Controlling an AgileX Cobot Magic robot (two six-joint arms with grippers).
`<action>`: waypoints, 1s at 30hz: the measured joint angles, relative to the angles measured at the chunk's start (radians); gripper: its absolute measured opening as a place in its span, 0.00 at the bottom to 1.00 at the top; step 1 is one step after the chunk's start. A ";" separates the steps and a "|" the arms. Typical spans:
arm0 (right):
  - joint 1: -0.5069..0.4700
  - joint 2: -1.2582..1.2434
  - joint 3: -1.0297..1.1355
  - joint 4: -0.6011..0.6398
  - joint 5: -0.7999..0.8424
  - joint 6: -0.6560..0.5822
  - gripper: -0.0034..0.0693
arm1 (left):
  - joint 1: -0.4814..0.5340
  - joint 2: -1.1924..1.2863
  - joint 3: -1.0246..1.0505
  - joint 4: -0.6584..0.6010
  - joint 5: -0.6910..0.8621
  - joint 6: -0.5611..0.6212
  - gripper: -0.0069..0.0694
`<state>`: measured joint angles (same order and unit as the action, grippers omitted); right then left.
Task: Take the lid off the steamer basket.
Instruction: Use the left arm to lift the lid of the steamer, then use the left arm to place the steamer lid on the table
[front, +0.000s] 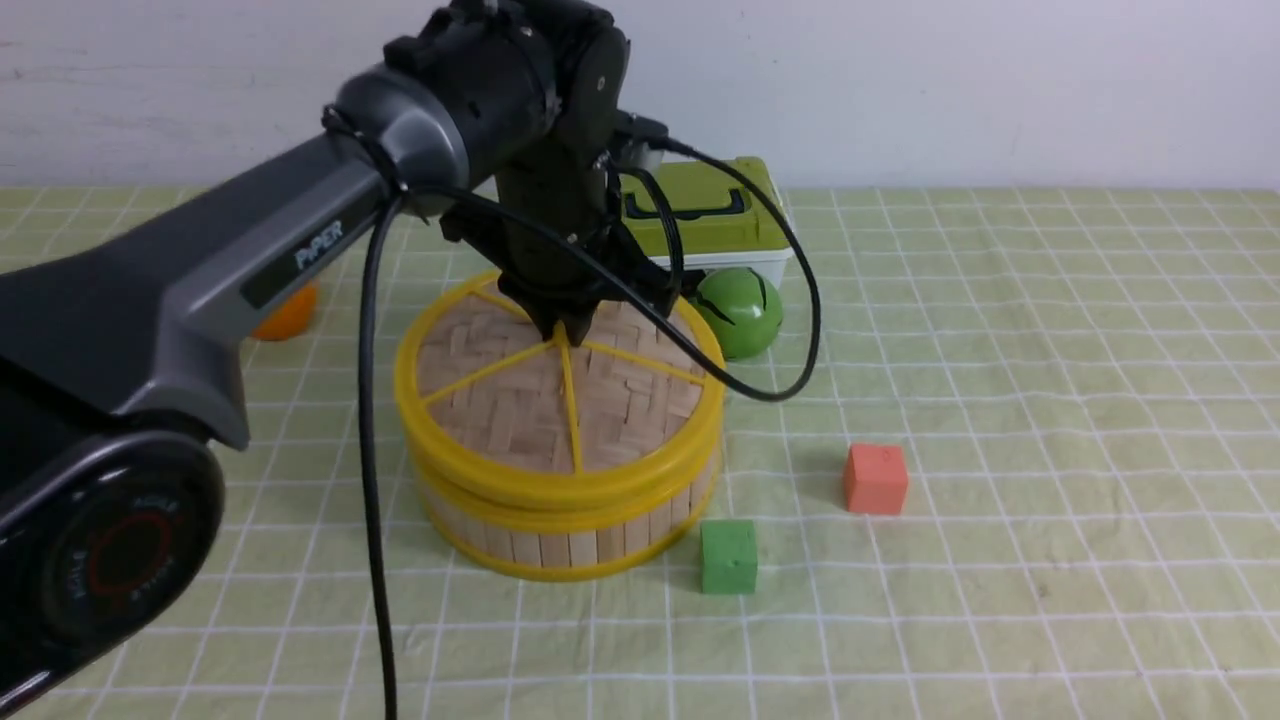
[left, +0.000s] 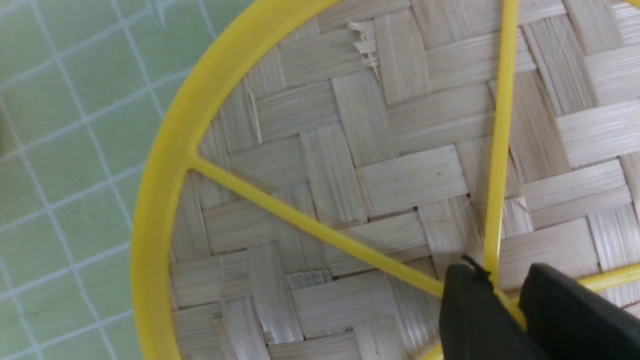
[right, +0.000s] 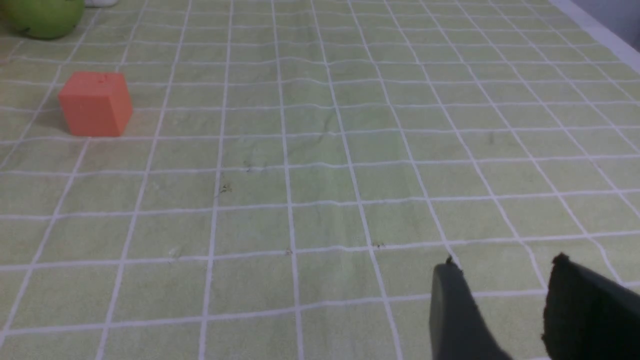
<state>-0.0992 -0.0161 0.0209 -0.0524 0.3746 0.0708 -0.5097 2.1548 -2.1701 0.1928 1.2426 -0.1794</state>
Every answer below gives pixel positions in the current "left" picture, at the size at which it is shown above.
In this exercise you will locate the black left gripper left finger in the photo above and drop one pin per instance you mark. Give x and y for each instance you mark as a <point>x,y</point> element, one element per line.
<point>474,324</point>

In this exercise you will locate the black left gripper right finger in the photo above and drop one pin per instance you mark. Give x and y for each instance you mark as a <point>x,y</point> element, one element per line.
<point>570,322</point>

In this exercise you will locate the yellow woven bamboo steamer lid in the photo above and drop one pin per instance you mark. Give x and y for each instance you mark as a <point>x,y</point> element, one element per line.
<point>325,161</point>

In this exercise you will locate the green checked tablecloth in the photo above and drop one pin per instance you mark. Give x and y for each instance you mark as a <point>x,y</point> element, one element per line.
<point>85,85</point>

